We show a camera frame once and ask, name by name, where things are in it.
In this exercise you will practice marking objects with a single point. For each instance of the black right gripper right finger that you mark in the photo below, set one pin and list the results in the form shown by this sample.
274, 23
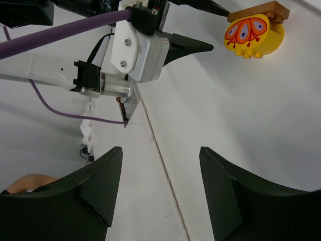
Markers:
244, 206

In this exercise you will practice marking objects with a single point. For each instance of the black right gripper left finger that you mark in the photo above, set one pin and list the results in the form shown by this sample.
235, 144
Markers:
79, 206

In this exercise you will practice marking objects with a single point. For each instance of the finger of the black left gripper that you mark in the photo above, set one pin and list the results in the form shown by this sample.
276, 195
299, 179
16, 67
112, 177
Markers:
181, 46
204, 5

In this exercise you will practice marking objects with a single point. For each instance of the yellow round lego brick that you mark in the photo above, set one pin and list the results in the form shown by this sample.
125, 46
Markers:
253, 36

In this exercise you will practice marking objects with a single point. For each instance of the brown lego plate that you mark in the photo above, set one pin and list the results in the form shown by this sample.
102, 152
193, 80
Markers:
275, 12

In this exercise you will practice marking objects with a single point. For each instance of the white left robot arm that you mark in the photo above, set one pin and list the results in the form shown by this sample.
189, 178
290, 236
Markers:
94, 77

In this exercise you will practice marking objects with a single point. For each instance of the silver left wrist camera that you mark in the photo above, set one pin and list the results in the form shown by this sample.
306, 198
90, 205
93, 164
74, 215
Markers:
139, 49

